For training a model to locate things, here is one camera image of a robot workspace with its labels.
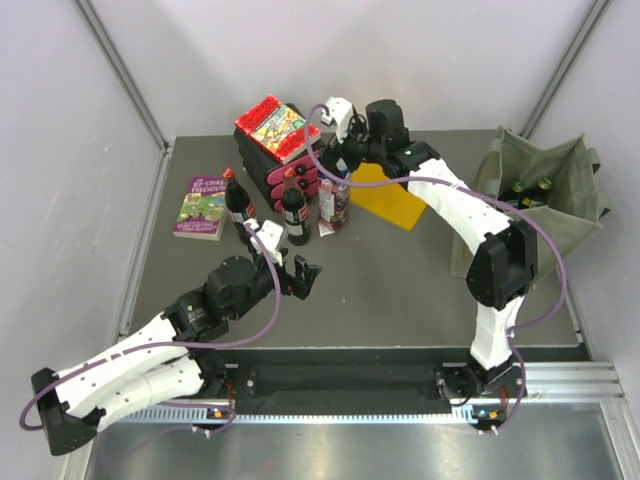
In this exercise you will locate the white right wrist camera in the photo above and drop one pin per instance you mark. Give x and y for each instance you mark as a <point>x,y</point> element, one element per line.
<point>337,115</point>

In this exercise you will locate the red treehouse book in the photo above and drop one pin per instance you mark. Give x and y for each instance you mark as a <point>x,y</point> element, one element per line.
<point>275,127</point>

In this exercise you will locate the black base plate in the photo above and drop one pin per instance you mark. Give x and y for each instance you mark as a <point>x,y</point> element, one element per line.
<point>347,381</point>

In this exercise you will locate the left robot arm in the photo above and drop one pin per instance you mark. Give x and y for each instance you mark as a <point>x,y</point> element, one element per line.
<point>172,356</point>

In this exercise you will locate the yellow plastic folder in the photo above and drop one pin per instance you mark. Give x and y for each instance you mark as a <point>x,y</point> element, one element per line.
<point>391,203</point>

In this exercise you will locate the green perrier bottle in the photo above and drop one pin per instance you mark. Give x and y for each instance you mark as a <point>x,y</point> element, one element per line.
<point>514,194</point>
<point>540,193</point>

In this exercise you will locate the aluminium frame post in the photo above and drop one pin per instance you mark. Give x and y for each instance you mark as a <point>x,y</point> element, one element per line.
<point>579,40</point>
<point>101,36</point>

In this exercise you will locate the cola bottle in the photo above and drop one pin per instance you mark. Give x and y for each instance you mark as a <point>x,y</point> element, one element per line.
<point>295,209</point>
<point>238,203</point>

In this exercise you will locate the green canvas bag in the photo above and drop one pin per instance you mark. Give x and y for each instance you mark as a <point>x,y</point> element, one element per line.
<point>572,213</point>

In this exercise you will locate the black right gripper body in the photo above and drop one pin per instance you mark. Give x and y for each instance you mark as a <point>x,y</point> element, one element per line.
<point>349,151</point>

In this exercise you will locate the aluminium front rail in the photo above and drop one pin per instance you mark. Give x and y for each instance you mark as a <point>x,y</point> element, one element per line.
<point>573,382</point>

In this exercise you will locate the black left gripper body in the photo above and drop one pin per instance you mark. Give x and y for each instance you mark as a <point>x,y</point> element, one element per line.
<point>284,279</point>

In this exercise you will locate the aluminium frame post left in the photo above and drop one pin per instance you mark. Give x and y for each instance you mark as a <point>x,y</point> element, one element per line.
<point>101,36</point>

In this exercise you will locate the purple treehouse book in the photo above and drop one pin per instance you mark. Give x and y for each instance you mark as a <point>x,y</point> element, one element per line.
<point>203,211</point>

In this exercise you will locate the black pink drawer unit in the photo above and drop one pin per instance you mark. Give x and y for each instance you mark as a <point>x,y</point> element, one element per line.
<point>267,173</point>

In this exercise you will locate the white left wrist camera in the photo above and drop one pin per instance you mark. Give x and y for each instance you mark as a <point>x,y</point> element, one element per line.
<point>265,238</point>

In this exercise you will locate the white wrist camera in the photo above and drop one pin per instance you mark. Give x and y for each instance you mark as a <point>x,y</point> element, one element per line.
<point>265,238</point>
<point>337,115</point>

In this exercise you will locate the grape juice carton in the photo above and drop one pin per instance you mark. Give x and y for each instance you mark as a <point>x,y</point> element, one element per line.
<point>334,201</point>

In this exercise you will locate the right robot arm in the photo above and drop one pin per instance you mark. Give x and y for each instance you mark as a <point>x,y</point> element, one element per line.
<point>504,251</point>

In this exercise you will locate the aluminium frame post right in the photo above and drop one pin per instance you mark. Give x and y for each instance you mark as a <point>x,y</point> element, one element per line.
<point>579,40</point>

